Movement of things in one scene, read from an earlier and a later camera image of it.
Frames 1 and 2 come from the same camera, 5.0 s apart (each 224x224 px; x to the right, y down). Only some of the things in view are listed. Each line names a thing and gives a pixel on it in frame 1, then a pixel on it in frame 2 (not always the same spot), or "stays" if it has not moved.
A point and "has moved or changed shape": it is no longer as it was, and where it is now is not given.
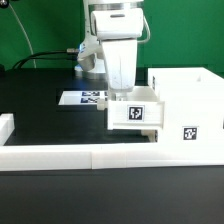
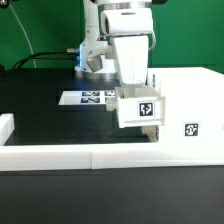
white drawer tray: [132, 114] has moved or changed shape
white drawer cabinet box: [193, 100] stays
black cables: [54, 55] stays
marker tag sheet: [83, 97] stays
